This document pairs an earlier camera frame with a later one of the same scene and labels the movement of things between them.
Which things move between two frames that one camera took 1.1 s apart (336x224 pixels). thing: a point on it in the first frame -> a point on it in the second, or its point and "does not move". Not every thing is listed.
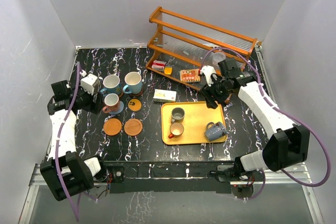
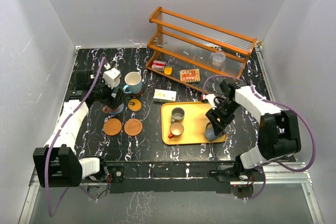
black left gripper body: x=84 y=100 -> x=102 y=94
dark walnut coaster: x=138 y=94 does not move
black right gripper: x=210 y=101 -> x=219 y=125
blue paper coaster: x=121 y=107 does not move
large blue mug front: x=134 y=81 does not move
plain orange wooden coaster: x=112 y=126 does not move
